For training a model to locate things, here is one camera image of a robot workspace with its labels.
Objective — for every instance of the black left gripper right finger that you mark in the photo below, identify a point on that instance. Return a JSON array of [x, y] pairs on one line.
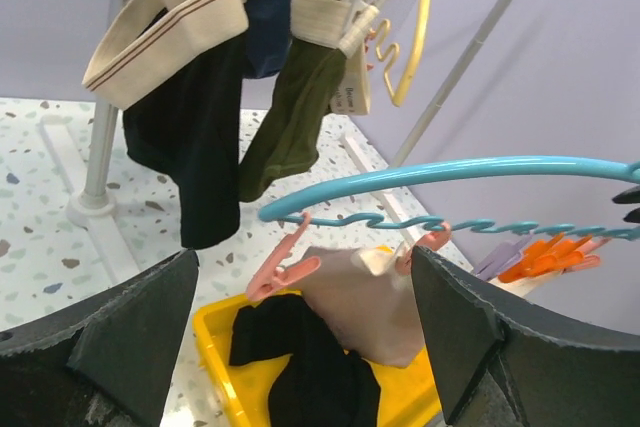
[[499, 360]]

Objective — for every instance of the blue round clip hanger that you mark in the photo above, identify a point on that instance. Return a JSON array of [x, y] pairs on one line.
[[289, 208]]

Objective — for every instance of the yellow round clip hanger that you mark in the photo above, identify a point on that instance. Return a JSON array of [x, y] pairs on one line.
[[389, 55]]

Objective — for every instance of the olive green underwear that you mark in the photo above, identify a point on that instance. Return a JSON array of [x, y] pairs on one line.
[[286, 141]]

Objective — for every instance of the white clothes rack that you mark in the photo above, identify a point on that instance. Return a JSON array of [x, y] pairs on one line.
[[91, 207]]

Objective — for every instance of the black underwear beige waistband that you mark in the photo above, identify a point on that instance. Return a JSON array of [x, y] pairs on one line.
[[175, 69]]

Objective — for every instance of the navy blue underwear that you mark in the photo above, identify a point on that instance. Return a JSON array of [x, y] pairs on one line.
[[267, 38]]

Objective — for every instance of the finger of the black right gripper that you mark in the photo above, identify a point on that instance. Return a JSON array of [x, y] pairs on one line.
[[629, 196], [633, 216]]

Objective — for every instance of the pink beige underwear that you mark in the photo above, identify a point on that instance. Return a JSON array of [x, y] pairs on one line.
[[367, 300]]

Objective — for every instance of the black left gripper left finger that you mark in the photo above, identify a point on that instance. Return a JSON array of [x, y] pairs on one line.
[[107, 360]]

